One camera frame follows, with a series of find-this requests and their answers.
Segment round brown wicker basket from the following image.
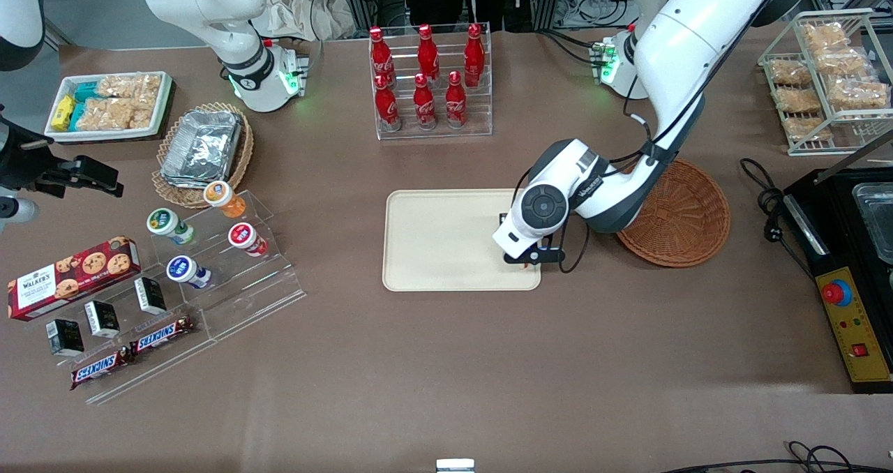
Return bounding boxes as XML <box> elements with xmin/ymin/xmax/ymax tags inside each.
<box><xmin>615</xmin><ymin>158</ymin><xmax>732</xmax><ymax>269</ymax></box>

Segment crumpled beige bag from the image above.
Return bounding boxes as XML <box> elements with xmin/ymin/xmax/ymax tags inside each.
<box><xmin>253</xmin><ymin>0</ymin><xmax>358</xmax><ymax>41</ymax></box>

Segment black arm base cable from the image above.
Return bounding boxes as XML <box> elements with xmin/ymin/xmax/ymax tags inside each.
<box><xmin>536</xmin><ymin>29</ymin><xmax>602</xmax><ymax>66</ymax></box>

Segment red label gum jar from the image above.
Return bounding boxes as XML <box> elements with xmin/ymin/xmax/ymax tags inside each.
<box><xmin>228</xmin><ymin>223</ymin><xmax>269</xmax><ymax>257</ymax></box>

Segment Snickers chocolate bar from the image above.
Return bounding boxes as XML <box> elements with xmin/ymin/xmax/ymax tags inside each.
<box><xmin>70</xmin><ymin>347</ymin><xmax>135</xmax><ymax>391</ymax></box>
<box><xmin>130</xmin><ymin>315</ymin><xmax>197</xmax><ymax>356</ymax></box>

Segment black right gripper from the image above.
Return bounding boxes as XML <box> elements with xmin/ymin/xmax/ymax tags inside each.
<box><xmin>0</xmin><ymin>107</ymin><xmax>125</xmax><ymax>199</ymax></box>

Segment green label gum jar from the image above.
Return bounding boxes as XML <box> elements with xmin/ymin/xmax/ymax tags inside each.
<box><xmin>147</xmin><ymin>208</ymin><xmax>196</xmax><ymax>245</ymax></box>

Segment clear glass dish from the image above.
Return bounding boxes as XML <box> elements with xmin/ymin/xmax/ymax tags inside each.
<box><xmin>853</xmin><ymin>182</ymin><xmax>893</xmax><ymax>264</ymax></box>

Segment black floor cables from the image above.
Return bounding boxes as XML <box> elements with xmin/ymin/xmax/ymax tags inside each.
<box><xmin>659</xmin><ymin>442</ymin><xmax>893</xmax><ymax>473</ymax></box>

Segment white wire shelf rack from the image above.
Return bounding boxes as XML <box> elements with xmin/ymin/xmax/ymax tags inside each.
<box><xmin>758</xmin><ymin>8</ymin><xmax>893</xmax><ymax>156</ymax></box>

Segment light tan wicker basket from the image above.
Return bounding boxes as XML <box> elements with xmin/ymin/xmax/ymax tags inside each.
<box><xmin>151</xmin><ymin>102</ymin><xmax>255</xmax><ymax>210</ymax></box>

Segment rice cracker snack bag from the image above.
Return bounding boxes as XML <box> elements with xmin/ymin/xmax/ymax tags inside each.
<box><xmin>98</xmin><ymin>74</ymin><xmax>163</xmax><ymax>101</ymax></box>
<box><xmin>783</xmin><ymin>114</ymin><xmax>834</xmax><ymax>144</ymax></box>
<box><xmin>87</xmin><ymin>96</ymin><xmax>156</xmax><ymax>131</ymax></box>
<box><xmin>767</xmin><ymin>58</ymin><xmax>813</xmax><ymax>87</ymax></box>
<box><xmin>801</xmin><ymin>23</ymin><xmax>853</xmax><ymax>52</ymax></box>
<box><xmin>827</xmin><ymin>75</ymin><xmax>890</xmax><ymax>111</ymax></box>
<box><xmin>776</xmin><ymin>86</ymin><xmax>823</xmax><ymax>114</ymax></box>
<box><xmin>813</xmin><ymin>47</ymin><xmax>873</xmax><ymax>77</ymax></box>

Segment yellow emergency stop panel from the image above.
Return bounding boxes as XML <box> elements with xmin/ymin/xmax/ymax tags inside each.
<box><xmin>815</xmin><ymin>267</ymin><xmax>892</xmax><ymax>384</ymax></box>

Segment black countertop appliance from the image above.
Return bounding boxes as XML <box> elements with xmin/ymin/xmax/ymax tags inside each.
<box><xmin>783</xmin><ymin>168</ymin><xmax>893</xmax><ymax>395</ymax></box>

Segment red cola bottle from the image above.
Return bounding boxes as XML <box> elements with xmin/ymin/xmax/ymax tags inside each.
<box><xmin>375</xmin><ymin>74</ymin><xmax>402</xmax><ymax>133</ymax></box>
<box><xmin>417</xmin><ymin>24</ymin><xmax>440</xmax><ymax>87</ymax></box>
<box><xmin>368</xmin><ymin>27</ymin><xmax>396</xmax><ymax>87</ymax></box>
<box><xmin>464</xmin><ymin>23</ymin><xmax>486</xmax><ymax>88</ymax></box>
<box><xmin>413</xmin><ymin>73</ymin><xmax>437</xmax><ymax>130</ymax></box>
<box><xmin>445</xmin><ymin>70</ymin><xmax>467</xmax><ymax>129</ymax></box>

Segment orange label gum jar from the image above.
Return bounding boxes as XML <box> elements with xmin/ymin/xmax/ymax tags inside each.
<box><xmin>204</xmin><ymin>181</ymin><xmax>247</xmax><ymax>219</ymax></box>

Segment silver metal bar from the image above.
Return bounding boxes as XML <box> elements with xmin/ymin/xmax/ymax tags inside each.
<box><xmin>813</xmin><ymin>131</ymin><xmax>893</xmax><ymax>184</ymax></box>

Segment blue label gum jar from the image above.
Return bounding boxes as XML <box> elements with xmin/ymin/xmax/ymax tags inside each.
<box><xmin>166</xmin><ymin>255</ymin><xmax>212</xmax><ymax>290</ymax></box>

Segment black power cable with plug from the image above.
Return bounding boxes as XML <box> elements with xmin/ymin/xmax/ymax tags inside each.
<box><xmin>740</xmin><ymin>158</ymin><xmax>817</xmax><ymax>278</ymax></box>

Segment stacked aluminium foil containers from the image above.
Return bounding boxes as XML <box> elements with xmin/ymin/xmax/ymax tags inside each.
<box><xmin>160</xmin><ymin>110</ymin><xmax>243</xmax><ymax>188</ymax></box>

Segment yellow snack packet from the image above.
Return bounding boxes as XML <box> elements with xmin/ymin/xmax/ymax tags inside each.
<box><xmin>50</xmin><ymin>95</ymin><xmax>76</xmax><ymax>132</ymax></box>

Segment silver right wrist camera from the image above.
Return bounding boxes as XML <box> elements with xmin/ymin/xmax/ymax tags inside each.
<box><xmin>0</xmin><ymin>197</ymin><xmax>38</xmax><ymax>224</ymax></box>

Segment beige plastic serving tray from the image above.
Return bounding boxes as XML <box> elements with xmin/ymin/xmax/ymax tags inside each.
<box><xmin>382</xmin><ymin>189</ymin><xmax>542</xmax><ymax>292</ymax></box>

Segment clear acrylic stepped stand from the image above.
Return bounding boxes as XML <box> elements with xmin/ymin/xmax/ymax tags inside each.
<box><xmin>14</xmin><ymin>250</ymin><xmax>217</xmax><ymax>405</ymax></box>
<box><xmin>149</xmin><ymin>190</ymin><xmax>308</xmax><ymax>343</ymax></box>

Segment small black carton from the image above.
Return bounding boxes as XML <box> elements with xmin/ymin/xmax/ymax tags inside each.
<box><xmin>84</xmin><ymin>300</ymin><xmax>121</xmax><ymax>339</ymax></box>
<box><xmin>46</xmin><ymin>318</ymin><xmax>85</xmax><ymax>357</ymax></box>
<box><xmin>134</xmin><ymin>276</ymin><xmax>167</xmax><ymax>315</ymax></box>

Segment clear acrylic bottle rack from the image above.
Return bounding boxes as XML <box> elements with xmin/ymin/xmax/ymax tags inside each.
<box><xmin>368</xmin><ymin>22</ymin><xmax>493</xmax><ymax>141</ymax></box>

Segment red Walkers cookie box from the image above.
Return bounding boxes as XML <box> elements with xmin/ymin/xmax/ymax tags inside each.
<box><xmin>7</xmin><ymin>236</ymin><xmax>142</xmax><ymax>322</ymax></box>

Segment white rectangular snack tray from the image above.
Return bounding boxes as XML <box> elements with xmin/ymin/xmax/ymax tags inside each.
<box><xmin>44</xmin><ymin>70</ymin><xmax>175</xmax><ymax>144</ymax></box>

